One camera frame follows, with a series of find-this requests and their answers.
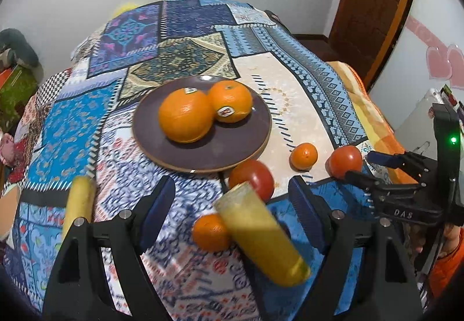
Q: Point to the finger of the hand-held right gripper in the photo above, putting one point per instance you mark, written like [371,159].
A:
[362,178]
[384,159]

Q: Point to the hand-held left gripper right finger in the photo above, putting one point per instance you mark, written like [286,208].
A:
[306,208]

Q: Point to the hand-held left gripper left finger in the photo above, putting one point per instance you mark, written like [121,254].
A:
[159,205]

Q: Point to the red tomato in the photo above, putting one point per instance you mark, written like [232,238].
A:
[255,177]
[344,160]

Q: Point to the small tangerine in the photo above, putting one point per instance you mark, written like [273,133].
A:
[303,156]
[210,234]

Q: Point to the brown round plate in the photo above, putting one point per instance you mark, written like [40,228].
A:
[232,147]

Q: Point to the person's right hand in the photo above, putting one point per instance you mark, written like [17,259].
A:
[451,237]

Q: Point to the white cabinet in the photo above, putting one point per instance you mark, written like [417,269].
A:
[417,121]

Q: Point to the large orange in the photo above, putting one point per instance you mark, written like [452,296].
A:
[185,118]

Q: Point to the patchwork printed blanket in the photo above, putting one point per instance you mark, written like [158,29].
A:
[72,125]

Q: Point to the small stickered orange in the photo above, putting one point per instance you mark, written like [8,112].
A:
[232,96]

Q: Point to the wooden door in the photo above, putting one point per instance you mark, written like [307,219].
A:
[369,9]

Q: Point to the cardboard box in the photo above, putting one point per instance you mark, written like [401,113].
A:
[7,208]

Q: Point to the pink toy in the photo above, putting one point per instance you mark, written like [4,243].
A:
[5,147]

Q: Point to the green box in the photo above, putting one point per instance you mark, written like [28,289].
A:
[20,92]

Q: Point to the grey plush toy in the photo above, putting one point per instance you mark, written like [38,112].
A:
[18,49]

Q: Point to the pink heart wall sticker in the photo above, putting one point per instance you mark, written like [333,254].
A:
[457,67]
[438,61]

